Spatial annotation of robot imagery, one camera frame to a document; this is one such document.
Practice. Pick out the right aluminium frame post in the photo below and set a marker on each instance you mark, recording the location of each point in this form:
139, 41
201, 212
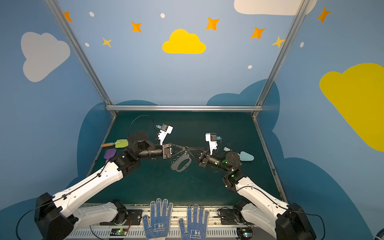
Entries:
291, 34

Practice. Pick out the light blue toy spatula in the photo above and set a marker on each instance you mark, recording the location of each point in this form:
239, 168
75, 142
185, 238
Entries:
244, 157

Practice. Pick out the aluminium frame post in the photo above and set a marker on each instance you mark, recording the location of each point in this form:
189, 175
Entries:
64, 24
291, 34

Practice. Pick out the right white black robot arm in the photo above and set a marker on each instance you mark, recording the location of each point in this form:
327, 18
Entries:
278, 218

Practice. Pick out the horizontal aluminium frame bar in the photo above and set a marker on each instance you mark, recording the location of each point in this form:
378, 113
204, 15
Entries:
184, 108

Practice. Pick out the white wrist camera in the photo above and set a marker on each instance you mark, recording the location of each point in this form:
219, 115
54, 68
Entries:
212, 139
164, 131

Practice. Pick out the green toy spatula wooden handle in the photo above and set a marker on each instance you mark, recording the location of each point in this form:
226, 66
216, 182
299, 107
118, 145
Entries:
122, 143

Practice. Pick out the left blue dotted work glove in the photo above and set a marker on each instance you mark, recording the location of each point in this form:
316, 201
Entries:
157, 225

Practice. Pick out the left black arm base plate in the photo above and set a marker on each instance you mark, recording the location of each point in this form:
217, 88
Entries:
126, 218

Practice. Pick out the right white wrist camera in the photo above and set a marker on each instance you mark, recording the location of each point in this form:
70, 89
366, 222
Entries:
212, 139

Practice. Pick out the right green circuit board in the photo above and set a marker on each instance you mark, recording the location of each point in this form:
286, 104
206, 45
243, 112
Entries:
244, 234

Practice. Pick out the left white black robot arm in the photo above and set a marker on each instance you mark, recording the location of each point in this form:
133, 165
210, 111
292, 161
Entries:
59, 215

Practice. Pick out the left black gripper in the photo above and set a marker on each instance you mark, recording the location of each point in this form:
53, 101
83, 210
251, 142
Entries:
167, 150

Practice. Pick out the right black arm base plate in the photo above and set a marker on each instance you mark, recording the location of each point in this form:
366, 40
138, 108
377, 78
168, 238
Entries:
231, 217

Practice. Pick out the green circuit board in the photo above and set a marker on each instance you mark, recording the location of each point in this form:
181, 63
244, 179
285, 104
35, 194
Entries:
119, 232
244, 234

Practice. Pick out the blue dotted work glove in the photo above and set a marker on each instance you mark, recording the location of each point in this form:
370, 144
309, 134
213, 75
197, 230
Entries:
157, 225
197, 223

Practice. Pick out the right blue dotted work glove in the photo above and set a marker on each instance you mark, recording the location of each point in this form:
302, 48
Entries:
197, 223

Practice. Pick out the purple toy spatula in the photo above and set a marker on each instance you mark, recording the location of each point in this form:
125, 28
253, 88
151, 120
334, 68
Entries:
109, 154

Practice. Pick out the left green circuit board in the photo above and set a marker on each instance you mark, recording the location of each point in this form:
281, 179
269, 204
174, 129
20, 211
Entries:
119, 232

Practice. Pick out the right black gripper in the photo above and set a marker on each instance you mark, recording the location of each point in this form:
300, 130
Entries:
203, 158

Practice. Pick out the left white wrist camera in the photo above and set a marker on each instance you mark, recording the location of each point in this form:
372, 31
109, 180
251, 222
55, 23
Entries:
164, 131

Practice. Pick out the left aluminium frame post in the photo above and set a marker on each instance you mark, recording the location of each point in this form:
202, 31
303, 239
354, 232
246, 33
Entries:
64, 24

